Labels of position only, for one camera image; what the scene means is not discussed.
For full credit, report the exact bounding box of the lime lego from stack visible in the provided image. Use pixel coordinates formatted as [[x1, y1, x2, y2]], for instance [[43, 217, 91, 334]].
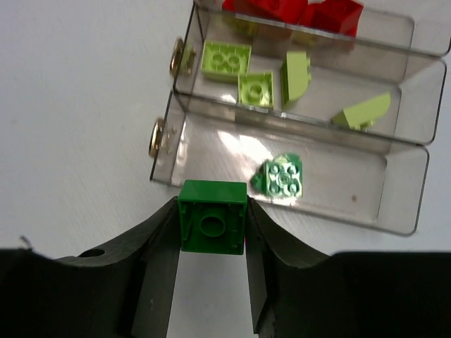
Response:
[[280, 51, 311, 109]]

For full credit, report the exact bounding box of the lime curved lego brick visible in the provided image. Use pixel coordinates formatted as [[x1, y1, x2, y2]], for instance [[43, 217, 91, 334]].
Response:
[[330, 92, 391, 131]]

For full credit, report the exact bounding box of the red L lego stack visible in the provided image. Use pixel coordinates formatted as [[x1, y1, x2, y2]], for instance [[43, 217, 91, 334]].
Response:
[[222, 0, 364, 37]]

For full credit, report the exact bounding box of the middle clear plastic bin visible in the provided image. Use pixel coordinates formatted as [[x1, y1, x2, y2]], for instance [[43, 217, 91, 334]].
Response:
[[171, 1, 450, 144]]

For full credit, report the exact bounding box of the far clear plastic bin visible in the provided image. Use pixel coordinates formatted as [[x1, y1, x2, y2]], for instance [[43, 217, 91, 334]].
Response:
[[193, 1, 450, 57]]

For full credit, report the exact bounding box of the green lego from stack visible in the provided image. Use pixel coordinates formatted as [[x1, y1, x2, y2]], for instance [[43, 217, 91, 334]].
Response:
[[250, 153, 303, 199]]

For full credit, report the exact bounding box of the small lime lego brick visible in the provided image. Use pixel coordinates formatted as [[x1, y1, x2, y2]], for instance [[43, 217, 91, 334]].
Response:
[[237, 71, 274, 108]]

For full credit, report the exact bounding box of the lime lego brick centre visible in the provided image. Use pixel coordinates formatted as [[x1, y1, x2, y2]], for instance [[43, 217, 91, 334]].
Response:
[[201, 40, 252, 84]]

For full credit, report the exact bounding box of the near clear plastic bin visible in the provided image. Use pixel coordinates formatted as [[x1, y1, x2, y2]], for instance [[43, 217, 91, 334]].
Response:
[[149, 93, 429, 235]]

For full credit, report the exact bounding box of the clear plastic bin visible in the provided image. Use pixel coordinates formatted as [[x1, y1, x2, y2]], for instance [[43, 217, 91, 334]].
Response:
[[149, 93, 429, 235], [193, 1, 450, 57], [171, 1, 450, 144]]

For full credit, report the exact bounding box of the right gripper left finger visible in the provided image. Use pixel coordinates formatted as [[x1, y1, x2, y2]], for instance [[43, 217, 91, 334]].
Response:
[[1, 199, 180, 337]]

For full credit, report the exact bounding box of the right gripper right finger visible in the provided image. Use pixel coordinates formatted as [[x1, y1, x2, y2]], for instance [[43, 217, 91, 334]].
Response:
[[245, 199, 450, 337]]

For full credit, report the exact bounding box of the small green square lego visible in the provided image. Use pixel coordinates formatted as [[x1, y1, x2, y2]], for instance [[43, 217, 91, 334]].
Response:
[[177, 180, 248, 255]]

